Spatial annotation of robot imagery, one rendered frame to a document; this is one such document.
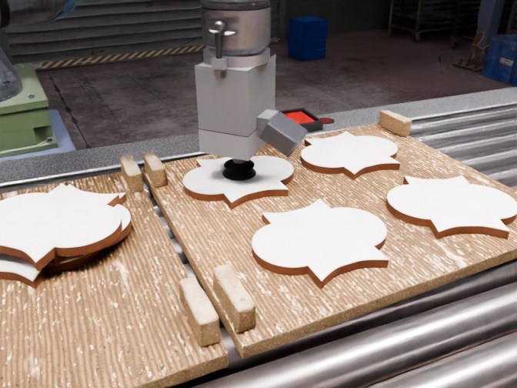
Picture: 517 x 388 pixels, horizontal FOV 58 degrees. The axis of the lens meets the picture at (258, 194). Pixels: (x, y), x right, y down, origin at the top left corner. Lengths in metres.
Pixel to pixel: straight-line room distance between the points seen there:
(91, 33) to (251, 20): 4.79
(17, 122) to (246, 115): 0.51
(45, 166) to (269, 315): 0.46
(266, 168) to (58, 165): 0.32
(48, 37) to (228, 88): 4.72
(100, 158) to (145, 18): 4.65
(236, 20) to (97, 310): 0.31
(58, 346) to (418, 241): 0.35
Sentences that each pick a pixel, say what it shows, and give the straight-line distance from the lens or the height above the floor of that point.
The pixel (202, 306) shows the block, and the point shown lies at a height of 0.96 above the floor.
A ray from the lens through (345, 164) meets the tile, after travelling 0.63.
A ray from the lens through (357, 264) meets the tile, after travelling 0.46.
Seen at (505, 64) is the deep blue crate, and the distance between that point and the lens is 4.89.
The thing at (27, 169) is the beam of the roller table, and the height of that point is 0.92.
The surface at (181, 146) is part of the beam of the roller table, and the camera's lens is 0.77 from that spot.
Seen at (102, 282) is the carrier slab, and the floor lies 0.94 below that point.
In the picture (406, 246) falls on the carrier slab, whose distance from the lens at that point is 0.50.
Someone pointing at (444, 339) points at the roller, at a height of 0.91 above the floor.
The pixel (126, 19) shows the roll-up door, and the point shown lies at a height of 0.41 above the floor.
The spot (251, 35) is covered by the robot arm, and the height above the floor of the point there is 1.12.
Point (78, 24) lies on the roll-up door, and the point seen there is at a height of 0.40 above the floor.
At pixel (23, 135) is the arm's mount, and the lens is 0.93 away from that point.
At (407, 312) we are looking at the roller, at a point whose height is 0.90.
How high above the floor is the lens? 1.22
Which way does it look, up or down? 29 degrees down
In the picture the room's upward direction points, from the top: straight up
